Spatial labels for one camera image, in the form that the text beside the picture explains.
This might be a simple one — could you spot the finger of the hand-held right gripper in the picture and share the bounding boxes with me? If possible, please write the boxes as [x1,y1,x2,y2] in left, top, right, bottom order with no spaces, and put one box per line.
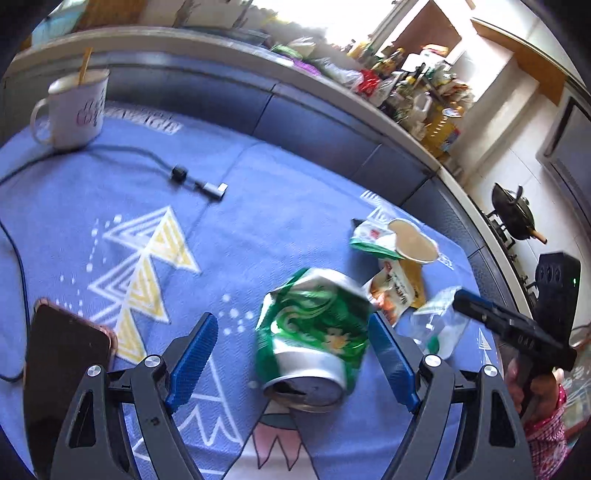
[451,288,557,360]

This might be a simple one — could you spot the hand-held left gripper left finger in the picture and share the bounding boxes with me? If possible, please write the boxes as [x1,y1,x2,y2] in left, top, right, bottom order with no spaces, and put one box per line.
[48,311,220,480]

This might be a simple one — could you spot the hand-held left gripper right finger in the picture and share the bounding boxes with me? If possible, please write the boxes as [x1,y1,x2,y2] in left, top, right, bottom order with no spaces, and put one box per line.
[367,313,536,480]

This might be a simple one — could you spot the clear plastic wrapper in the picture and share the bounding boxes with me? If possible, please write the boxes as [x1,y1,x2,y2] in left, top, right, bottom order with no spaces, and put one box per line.
[409,286,472,361]

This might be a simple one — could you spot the orange snack packet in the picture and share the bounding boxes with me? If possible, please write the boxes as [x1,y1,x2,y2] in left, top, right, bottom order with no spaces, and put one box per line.
[365,261,428,326]

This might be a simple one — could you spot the crushed green drink can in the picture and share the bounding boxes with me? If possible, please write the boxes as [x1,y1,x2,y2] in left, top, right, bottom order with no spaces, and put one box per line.
[256,267,377,414]

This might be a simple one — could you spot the white paper cup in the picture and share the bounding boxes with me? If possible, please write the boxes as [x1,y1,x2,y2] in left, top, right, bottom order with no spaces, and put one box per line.
[388,218,439,265]

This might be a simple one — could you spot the green snack wrapper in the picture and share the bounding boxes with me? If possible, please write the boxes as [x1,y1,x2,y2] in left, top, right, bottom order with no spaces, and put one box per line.
[349,217,402,259]

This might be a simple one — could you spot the person's right forearm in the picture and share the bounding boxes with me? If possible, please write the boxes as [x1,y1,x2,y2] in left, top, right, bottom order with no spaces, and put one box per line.
[524,383,573,480]

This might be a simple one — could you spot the person's right hand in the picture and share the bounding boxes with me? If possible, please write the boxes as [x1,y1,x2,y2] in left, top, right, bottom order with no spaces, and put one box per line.
[505,360,566,423]

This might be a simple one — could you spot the gas stove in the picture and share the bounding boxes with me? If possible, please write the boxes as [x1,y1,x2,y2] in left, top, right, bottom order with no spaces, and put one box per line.
[480,210,539,301]

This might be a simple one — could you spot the blue printed tablecloth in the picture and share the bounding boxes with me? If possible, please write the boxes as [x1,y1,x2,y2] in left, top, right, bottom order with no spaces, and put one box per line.
[0,108,504,480]

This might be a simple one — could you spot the yellow cooking oil bottle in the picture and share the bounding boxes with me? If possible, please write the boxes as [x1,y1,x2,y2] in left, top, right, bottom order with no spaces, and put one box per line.
[422,104,462,158]

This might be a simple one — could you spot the kitchen counter with grey cabinets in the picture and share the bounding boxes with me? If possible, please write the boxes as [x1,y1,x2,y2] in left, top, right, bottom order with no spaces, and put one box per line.
[0,25,541,324]

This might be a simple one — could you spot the white enamel mug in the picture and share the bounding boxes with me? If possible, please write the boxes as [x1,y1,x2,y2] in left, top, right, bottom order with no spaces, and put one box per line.
[30,69,112,151]

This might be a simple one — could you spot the red snack packet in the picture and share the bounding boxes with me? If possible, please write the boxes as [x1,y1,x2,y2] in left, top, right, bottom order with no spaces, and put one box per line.
[358,69,384,95]

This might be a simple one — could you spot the white plastic bag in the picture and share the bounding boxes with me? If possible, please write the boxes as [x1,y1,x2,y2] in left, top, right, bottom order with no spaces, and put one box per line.
[318,58,365,86]

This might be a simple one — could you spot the wooden stick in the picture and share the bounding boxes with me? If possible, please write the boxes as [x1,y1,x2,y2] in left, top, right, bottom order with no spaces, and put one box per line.
[78,46,93,86]

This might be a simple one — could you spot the black wok with wooden handle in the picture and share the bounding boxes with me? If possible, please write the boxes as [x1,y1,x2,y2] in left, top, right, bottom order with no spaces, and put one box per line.
[490,182,548,244]

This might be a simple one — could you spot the grey charging cable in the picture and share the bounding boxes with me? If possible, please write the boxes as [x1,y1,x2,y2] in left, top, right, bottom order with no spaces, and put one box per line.
[0,143,229,384]

